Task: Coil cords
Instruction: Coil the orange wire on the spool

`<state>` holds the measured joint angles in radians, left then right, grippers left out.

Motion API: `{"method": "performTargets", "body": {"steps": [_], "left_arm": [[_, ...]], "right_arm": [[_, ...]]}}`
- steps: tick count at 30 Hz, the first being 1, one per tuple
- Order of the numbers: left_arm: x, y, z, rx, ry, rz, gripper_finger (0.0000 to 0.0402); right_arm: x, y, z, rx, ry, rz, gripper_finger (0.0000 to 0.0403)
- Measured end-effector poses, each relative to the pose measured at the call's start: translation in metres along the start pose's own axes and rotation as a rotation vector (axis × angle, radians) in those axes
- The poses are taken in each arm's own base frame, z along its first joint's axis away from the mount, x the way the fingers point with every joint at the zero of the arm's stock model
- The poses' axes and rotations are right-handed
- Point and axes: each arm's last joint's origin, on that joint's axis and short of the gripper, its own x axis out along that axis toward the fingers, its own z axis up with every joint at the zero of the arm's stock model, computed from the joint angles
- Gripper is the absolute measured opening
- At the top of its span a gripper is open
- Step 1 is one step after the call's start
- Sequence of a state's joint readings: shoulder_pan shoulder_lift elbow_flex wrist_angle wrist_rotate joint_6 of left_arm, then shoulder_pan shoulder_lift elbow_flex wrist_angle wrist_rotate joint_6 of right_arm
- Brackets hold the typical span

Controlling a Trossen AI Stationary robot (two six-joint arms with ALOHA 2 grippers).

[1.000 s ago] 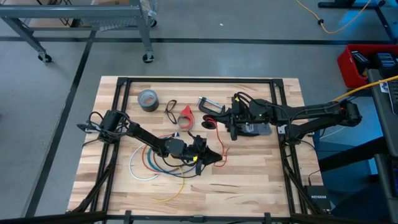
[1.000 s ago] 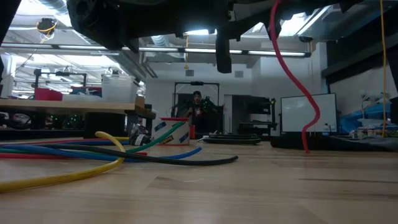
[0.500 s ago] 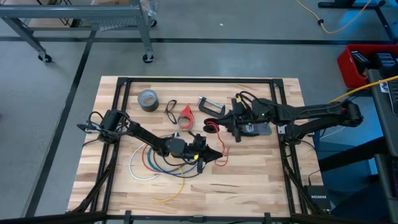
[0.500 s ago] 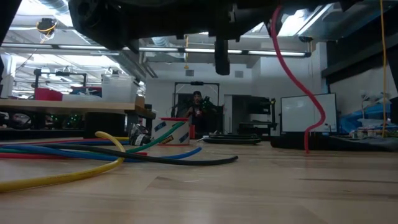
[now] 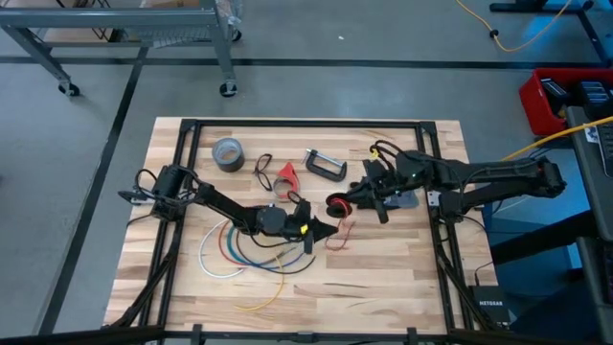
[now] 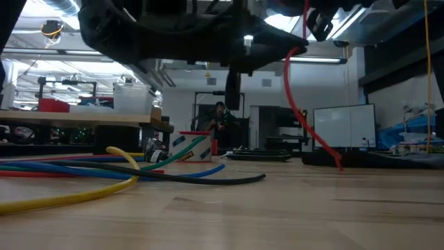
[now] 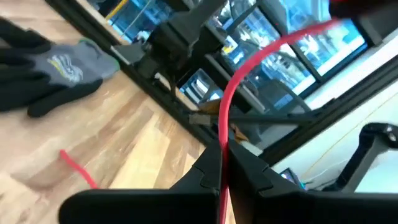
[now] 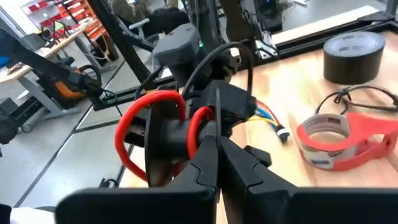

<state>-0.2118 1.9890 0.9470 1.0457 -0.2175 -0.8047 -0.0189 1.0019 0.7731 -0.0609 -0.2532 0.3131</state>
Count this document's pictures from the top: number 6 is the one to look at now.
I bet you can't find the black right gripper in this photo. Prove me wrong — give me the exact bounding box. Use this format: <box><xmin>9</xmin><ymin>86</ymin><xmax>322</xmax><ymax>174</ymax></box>
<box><xmin>265</xmin><ymin>0</ymin><xmax>410</xmax><ymax>43</ymax></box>

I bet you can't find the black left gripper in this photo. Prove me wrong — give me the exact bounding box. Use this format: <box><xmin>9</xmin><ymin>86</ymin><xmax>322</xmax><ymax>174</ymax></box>
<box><xmin>187</xmin><ymin>0</ymin><xmax>309</xmax><ymax>111</ymax></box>

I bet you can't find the long red cord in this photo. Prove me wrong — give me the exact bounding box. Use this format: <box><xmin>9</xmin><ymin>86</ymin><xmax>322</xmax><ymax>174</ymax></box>
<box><xmin>282</xmin><ymin>0</ymin><xmax>345</xmax><ymax>172</ymax></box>

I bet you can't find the ceiling light strip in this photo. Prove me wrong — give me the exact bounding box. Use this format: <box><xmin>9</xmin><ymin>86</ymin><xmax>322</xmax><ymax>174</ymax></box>
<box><xmin>0</xmin><ymin>48</ymin><xmax>348</xmax><ymax>65</ymax></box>

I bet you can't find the black cabinet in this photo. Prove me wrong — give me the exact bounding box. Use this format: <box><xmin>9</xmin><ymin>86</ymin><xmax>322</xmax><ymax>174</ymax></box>
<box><xmin>248</xmin><ymin>105</ymin><xmax>310</xmax><ymax>152</ymax></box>

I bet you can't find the black desk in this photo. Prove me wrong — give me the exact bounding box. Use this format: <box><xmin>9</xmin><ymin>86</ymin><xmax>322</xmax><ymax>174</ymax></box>
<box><xmin>359</xmin><ymin>0</ymin><xmax>444</xmax><ymax>140</ymax></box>

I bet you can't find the person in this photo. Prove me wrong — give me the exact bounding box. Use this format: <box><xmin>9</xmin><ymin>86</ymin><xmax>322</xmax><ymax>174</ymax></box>
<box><xmin>206</xmin><ymin>101</ymin><xmax>240</xmax><ymax>140</ymax></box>

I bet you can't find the whiteboard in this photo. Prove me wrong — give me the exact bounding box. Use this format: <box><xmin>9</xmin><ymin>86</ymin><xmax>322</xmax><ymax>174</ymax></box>
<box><xmin>313</xmin><ymin>103</ymin><xmax>377</xmax><ymax>151</ymax></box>

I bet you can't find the blue tarp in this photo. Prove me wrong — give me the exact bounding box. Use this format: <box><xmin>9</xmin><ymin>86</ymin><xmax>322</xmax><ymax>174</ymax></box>
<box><xmin>379</xmin><ymin>114</ymin><xmax>438</xmax><ymax>144</ymax></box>

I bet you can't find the clear plastic bin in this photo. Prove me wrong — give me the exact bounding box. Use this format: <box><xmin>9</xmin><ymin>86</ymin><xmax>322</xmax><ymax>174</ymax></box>
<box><xmin>113</xmin><ymin>82</ymin><xmax>155</xmax><ymax>116</ymax></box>

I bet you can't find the black white bundle tape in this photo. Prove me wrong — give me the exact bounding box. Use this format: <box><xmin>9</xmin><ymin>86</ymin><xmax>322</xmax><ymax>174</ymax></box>
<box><xmin>148</xmin><ymin>148</ymin><xmax>164</xmax><ymax>163</ymax></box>

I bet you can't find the wooden workbench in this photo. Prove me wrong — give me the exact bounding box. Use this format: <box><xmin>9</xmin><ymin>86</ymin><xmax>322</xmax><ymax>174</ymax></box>
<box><xmin>0</xmin><ymin>106</ymin><xmax>175</xmax><ymax>156</ymax></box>

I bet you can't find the red plastic bin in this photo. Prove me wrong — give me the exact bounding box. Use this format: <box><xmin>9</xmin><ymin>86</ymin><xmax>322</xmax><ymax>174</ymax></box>
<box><xmin>37</xmin><ymin>98</ymin><xmax>71</xmax><ymax>113</ymax></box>

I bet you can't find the black metal rig frame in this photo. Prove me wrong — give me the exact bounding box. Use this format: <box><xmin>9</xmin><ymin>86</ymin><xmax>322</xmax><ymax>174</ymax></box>
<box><xmin>37</xmin><ymin>76</ymin><xmax>99</xmax><ymax>100</ymax></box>
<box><xmin>191</xmin><ymin>90</ymin><xmax>246</xmax><ymax>133</ymax></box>

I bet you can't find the silver ventilation duct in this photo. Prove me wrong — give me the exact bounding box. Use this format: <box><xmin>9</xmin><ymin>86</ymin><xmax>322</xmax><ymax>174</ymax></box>
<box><xmin>41</xmin><ymin>0</ymin><xmax>174</xmax><ymax>92</ymax></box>

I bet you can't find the short blue wire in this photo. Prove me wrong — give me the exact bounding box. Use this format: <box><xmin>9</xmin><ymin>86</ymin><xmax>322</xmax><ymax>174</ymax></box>
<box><xmin>0</xmin><ymin>156</ymin><xmax>226</xmax><ymax>182</ymax></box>

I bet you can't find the short green wire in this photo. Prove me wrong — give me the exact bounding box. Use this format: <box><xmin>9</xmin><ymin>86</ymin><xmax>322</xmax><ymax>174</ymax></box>
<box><xmin>0</xmin><ymin>135</ymin><xmax>207</xmax><ymax>173</ymax></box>

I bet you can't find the short black wire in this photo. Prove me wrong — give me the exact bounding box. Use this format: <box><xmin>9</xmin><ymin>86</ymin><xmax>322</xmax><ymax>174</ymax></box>
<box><xmin>34</xmin><ymin>159</ymin><xmax>267</xmax><ymax>186</ymax></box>

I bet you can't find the black ceiling cable reel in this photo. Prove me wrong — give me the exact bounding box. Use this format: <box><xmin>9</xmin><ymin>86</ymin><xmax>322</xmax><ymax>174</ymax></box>
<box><xmin>40</xmin><ymin>19</ymin><xmax>65</xmax><ymax>40</ymax></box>

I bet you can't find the short yellow wire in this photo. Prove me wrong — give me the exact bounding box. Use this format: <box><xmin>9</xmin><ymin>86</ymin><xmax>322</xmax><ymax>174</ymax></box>
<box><xmin>0</xmin><ymin>146</ymin><xmax>145</xmax><ymax>215</ymax></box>

